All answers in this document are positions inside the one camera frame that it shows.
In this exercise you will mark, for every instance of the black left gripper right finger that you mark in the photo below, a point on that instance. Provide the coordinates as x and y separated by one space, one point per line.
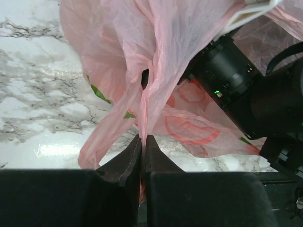
206 199

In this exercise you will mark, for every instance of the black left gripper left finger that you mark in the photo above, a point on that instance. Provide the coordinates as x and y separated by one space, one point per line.
105 197

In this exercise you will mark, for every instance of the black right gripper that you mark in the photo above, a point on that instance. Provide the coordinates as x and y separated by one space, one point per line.
223 71

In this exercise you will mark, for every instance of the pink plastic bag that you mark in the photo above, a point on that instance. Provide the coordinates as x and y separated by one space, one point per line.
134 52

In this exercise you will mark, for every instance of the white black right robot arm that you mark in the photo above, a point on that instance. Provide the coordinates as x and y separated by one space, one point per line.
266 105

